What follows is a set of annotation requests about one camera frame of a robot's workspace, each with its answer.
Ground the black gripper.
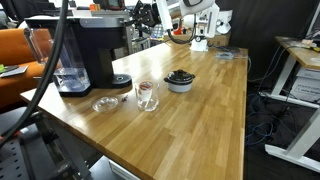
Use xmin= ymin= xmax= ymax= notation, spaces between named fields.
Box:
xmin=128 ymin=2 xmax=162 ymax=34

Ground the black coffee maker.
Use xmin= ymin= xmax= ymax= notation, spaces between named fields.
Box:
xmin=24 ymin=16 xmax=134 ymax=99

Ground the orange rimmed coffee pod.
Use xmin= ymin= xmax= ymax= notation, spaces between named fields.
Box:
xmin=138 ymin=81 xmax=155 ymax=93

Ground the small pot with black lid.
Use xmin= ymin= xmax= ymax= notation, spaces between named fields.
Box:
xmin=163 ymin=69 xmax=196 ymax=94

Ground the clear water tank black lid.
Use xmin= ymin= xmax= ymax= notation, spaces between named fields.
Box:
xmin=23 ymin=27 xmax=92 ymax=94

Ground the clear glass mug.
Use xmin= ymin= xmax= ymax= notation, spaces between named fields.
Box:
xmin=134 ymin=79 xmax=160 ymax=113

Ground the large brown cardboard box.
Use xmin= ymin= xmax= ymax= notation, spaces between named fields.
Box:
xmin=163 ymin=31 xmax=232 ymax=48

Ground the clear glass jar lid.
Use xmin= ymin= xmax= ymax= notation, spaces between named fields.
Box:
xmin=91 ymin=96 xmax=120 ymax=113

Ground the orange sofa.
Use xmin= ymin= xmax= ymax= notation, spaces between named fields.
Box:
xmin=0 ymin=28 xmax=62 ymax=111

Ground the grey flat pad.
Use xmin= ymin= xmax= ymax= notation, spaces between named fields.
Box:
xmin=0 ymin=65 xmax=30 ymax=79

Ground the side desk with white legs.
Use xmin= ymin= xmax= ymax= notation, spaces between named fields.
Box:
xmin=264 ymin=35 xmax=320 ymax=174

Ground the white printed box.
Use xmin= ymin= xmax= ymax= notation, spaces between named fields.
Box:
xmin=289 ymin=66 xmax=320 ymax=103

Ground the thick black cable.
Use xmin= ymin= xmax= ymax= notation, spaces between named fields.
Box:
xmin=0 ymin=0 xmax=70 ymax=149

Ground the blue floor cable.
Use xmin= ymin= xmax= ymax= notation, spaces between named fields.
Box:
xmin=244 ymin=93 xmax=278 ymax=148

